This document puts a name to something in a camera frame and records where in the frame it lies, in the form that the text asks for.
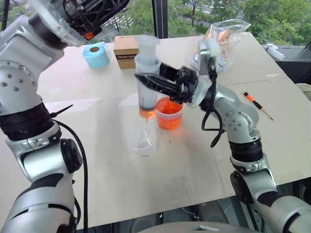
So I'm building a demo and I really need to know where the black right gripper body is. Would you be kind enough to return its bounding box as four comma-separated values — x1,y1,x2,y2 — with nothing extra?
159,62,200,103

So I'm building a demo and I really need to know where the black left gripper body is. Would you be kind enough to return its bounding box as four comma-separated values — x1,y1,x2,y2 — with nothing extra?
63,0,103,41

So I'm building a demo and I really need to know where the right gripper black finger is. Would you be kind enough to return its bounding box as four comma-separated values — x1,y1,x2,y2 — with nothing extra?
142,81,179,98
134,73,180,88

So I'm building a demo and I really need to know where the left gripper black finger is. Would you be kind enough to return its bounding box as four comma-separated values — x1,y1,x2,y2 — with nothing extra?
82,0,120,12
90,0,131,28

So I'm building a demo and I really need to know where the large clear plastic syringe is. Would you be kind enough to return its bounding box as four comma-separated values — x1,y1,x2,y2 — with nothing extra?
134,34,161,123

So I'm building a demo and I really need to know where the clear cup with red liquid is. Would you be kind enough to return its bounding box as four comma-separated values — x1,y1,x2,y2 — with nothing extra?
155,96,185,131

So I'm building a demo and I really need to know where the empty clear plastic cup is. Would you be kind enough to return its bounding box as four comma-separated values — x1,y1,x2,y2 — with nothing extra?
132,120,158,158

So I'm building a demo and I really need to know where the white round object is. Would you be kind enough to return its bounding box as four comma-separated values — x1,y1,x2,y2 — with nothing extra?
190,53,228,72

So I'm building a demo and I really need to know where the brown cardboard box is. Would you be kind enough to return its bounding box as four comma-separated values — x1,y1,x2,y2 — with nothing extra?
113,35,141,70

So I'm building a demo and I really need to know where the light blue tape roll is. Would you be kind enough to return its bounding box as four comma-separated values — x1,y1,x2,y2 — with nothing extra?
82,41,111,69

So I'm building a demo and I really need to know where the clear plastic bag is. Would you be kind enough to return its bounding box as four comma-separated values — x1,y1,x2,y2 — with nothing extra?
190,19,251,72

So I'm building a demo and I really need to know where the orange black screwdriver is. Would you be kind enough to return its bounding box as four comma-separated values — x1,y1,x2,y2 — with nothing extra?
243,91,275,121

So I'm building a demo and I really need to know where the clear plastic tube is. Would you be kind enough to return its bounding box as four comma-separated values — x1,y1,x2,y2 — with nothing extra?
263,44,286,61

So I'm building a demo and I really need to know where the black zip tie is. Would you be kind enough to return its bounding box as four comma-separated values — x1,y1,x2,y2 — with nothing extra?
49,104,74,120

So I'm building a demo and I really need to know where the dark side table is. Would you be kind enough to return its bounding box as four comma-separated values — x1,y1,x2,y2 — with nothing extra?
261,44,311,86

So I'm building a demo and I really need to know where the beige object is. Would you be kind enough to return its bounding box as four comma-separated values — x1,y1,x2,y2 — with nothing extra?
294,83,311,100

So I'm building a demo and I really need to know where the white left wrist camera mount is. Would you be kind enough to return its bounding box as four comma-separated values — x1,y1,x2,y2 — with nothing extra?
26,0,85,48

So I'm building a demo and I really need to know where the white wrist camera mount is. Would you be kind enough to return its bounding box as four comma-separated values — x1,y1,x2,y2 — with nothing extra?
26,0,85,48
188,38,220,108

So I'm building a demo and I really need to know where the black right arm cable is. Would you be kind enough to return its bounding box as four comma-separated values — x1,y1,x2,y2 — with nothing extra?
201,57,225,148

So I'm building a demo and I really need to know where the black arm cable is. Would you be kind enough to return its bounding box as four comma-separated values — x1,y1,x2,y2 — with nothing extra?
52,119,89,230
201,57,225,148

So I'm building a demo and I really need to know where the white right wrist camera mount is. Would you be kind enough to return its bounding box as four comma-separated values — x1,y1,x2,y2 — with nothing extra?
188,38,220,108

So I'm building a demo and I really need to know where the black window frame post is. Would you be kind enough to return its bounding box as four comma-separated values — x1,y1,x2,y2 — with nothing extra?
151,0,169,39

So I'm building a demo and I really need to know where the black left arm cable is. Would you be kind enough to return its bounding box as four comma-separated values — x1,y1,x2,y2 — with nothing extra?
52,119,89,230

